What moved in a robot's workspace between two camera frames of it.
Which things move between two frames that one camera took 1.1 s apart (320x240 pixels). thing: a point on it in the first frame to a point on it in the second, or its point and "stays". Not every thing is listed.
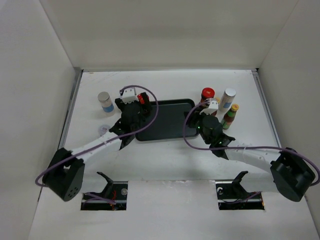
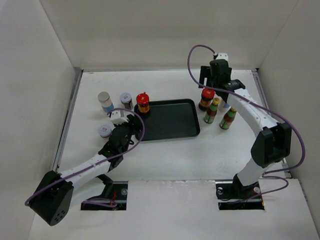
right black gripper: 194,116 to 205,73
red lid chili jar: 143,98 stays
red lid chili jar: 207,93 stays
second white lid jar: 102,129 stays
